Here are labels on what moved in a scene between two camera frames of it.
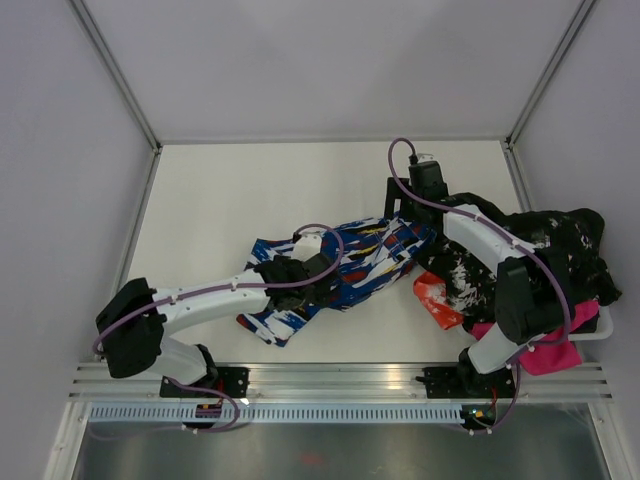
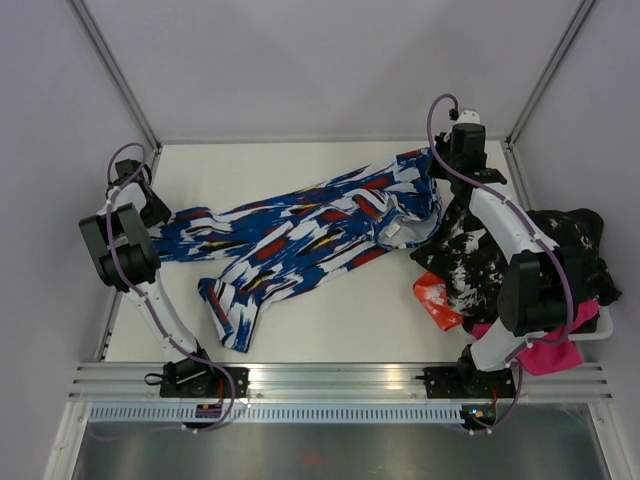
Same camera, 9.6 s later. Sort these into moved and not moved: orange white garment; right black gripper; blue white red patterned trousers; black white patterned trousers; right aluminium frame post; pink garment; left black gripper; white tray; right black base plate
Moved: blue white red patterned trousers; right black gripper; left black gripper
Not moved: pink garment; black white patterned trousers; orange white garment; white tray; right black base plate; right aluminium frame post
